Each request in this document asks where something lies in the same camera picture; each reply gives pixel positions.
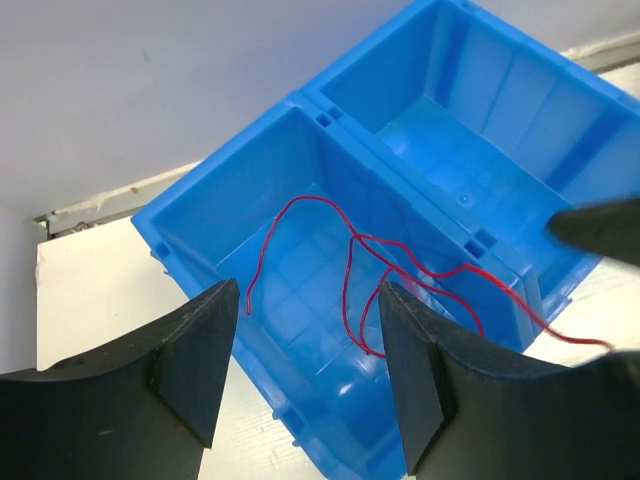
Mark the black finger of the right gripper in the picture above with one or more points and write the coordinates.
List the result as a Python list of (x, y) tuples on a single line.
[(608, 229)]

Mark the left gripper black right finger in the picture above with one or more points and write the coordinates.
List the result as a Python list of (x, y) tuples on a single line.
[(468, 408)]

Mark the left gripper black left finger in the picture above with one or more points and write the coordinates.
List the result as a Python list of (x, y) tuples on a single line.
[(143, 406)]

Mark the blue plastic divided bin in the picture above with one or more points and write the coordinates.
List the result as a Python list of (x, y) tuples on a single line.
[(446, 137)]

